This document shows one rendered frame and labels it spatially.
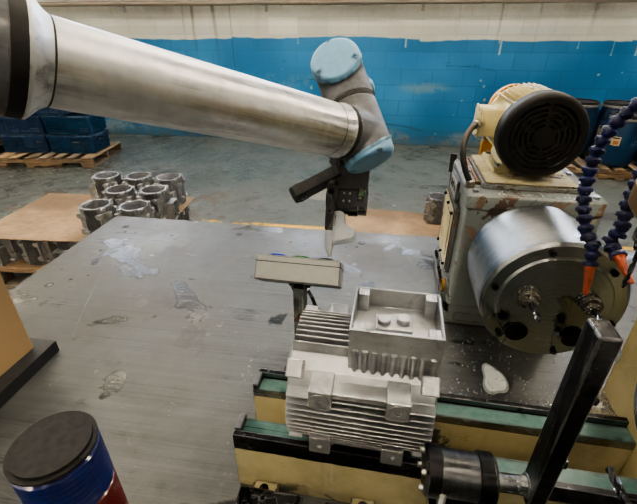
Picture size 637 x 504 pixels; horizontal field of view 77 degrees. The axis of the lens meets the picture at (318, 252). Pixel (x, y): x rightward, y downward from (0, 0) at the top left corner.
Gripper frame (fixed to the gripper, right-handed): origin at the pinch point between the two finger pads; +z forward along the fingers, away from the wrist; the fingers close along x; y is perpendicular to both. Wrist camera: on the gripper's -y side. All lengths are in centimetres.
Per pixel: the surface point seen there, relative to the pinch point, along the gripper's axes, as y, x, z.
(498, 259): 32.1, -3.8, -0.5
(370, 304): 10.0, -19.1, 10.6
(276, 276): -8.9, -3.5, 6.6
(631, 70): 297, 425, -323
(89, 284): -75, 31, 12
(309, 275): -2.4, -3.5, 5.8
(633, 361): 53, -7, 15
